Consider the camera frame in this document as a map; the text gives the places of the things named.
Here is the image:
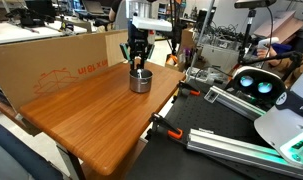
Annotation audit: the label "person's hand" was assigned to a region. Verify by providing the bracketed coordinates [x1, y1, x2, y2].
[256, 45, 276, 60]

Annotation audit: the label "silver metal cup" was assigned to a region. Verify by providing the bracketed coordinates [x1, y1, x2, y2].
[128, 68, 155, 94]

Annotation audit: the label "black cable bundle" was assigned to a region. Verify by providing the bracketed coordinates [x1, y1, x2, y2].
[168, 0, 180, 57]

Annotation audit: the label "brown jacket sleeve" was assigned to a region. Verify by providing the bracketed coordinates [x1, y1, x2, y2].
[267, 49, 303, 88]

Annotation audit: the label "white desk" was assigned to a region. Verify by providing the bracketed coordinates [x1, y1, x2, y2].
[0, 20, 89, 47]

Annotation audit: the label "black perforated breadboard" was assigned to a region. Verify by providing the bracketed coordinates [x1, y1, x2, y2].
[124, 79, 303, 180]

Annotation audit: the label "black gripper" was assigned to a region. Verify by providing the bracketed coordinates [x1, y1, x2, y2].
[119, 29, 156, 71]

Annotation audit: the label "white VR headset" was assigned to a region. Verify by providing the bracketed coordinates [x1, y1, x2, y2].
[230, 65, 288, 112]

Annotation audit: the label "aluminium extrusion rail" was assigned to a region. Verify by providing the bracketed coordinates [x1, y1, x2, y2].
[186, 127, 303, 180]
[203, 85, 269, 122]

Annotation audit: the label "small brown cardboard box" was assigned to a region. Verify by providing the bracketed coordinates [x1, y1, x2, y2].
[178, 27, 198, 56]

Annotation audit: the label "white electronics box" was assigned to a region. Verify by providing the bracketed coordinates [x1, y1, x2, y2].
[185, 65, 233, 90]

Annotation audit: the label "silver metal pole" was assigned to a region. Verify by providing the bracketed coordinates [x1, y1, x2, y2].
[189, 0, 216, 74]

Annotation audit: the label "black stereo camera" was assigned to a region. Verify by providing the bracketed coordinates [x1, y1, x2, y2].
[233, 0, 278, 10]

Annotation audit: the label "black orange bar clamp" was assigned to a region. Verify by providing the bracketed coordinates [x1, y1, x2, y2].
[148, 112, 185, 141]
[176, 80, 202, 98]

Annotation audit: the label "flat cardboard sheets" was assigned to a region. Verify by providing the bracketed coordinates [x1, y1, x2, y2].
[253, 10, 303, 45]

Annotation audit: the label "blue plastic bin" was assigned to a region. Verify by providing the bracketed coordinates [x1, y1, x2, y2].
[274, 41, 294, 56]

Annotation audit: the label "large cardboard box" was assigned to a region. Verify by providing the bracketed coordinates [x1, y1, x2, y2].
[0, 28, 136, 113]

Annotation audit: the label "metal table leg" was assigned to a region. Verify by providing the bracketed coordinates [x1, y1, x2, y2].
[55, 143, 87, 180]

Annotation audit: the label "black laptop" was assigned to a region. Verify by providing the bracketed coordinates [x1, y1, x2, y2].
[81, 0, 107, 16]

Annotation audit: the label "black camera tripod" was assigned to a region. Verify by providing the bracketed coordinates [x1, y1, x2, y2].
[236, 8, 258, 69]

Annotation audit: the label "grey office chair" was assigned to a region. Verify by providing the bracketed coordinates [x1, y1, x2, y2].
[113, 0, 131, 32]

